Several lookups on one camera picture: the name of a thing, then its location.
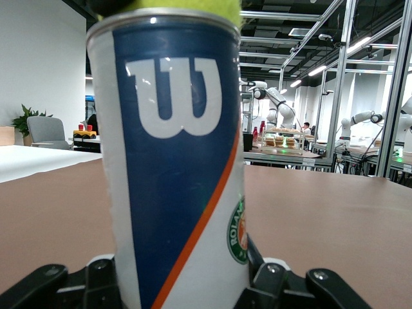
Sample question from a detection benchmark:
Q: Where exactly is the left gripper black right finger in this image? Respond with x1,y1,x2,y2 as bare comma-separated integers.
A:
246,236,376,309

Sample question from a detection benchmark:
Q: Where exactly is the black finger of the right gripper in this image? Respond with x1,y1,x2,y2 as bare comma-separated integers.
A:
86,0,138,17

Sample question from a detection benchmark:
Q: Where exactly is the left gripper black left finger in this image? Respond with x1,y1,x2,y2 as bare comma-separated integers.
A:
0,254,125,309

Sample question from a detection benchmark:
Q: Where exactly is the yellow tennis ball black logo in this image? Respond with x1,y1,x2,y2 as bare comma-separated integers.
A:
96,0,245,28

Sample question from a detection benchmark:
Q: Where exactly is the white blue tennis ball can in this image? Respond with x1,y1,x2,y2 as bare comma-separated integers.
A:
86,6,251,309

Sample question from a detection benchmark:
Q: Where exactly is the brown table cover sheet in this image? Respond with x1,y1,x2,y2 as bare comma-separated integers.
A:
0,157,412,309

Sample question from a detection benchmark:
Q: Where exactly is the white covered table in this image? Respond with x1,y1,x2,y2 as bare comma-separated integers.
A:
0,144,104,184

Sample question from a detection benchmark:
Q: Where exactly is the yellow box with red caps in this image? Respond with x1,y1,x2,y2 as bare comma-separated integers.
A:
73,124,98,140

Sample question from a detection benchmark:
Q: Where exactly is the grey armchair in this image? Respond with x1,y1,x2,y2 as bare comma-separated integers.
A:
26,116,70,151

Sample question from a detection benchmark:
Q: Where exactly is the green potted plant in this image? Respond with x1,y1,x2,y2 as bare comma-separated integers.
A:
12,103,54,146

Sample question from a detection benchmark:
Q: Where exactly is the clear rack with bread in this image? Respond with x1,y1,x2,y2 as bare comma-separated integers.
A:
262,127,305,155

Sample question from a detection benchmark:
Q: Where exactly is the light wooden cabinet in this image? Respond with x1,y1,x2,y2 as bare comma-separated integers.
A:
0,126,16,147

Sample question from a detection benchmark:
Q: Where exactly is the aluminium cell frame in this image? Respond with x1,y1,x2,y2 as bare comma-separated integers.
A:
239,0,412,180

